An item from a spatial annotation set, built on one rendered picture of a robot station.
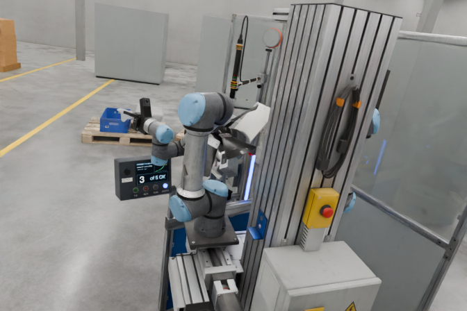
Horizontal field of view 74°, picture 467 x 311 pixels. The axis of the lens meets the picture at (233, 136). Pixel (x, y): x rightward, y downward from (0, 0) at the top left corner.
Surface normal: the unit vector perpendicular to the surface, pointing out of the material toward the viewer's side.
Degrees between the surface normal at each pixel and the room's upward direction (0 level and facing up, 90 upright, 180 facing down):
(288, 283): 0
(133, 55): 90
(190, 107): 82
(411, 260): 90
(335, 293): 90
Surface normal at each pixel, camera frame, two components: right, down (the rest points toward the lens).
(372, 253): -0.84, 0.06
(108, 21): 0.09, 0.35
